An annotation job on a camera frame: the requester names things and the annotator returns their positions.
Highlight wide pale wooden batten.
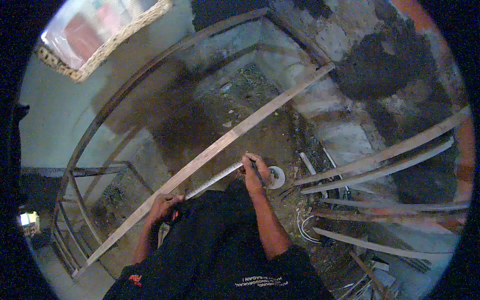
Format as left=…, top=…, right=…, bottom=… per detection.
left=294, top=106, right=472, bottom=187

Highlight rusty metal frame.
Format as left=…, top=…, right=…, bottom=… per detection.
left=50, top=7, right=335, bottom=279

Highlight thin brown wooden stick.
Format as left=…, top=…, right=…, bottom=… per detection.
left=349, top=251, right=391, bottom=300

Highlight dark pencil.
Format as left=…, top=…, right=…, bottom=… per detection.
left=249, top=158, right=267, bottom=187

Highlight person's right hand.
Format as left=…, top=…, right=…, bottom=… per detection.
left=240, top=152, right=272, bottom=196

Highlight curved pale wooden batten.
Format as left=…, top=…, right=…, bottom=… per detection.
left=313, top=226, right=455, bottom=262

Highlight person's left hand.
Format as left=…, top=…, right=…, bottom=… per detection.
left=147, top=193, right=185, bottom=226

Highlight bright small box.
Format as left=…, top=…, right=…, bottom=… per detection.
left=20, top=211, right=41, bottom=236

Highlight white round lid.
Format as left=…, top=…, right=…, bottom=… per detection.
left=268, top=166, right=286, bottom=190

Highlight white cables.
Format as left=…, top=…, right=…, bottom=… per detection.
left=296, top=209, right=323, bottom=244

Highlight person's body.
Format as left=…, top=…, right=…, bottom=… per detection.
left=103, top=180, right=335, bottom=300

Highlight thin pale wooden batten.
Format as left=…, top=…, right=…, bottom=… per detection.
left=301, top=137, right=455, bottom=195

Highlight white pipe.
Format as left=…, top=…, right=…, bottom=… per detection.
left=323, top=147, right=354, bottom=196
left=299, top=151, right=329, bottom=198

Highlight reddish wooden batten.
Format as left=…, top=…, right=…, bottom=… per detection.
left=310, top=207, right=463, bottom=235

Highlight woven framed window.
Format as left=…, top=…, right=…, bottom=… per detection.
left=37, top=0, right=174, bottom=84

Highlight orange pipe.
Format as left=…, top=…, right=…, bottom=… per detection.
left=392, top=0, right=476, bottom=205

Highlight long wooden batten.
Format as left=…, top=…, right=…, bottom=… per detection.
left=72, top=62, right=336, bottom=280

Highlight tape measure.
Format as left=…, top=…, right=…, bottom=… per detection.
left=169, top=160, right=245, bottom=223

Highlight grey wooden batten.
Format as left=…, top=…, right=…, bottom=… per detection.
left=320, top=197, right=470, bottom=213

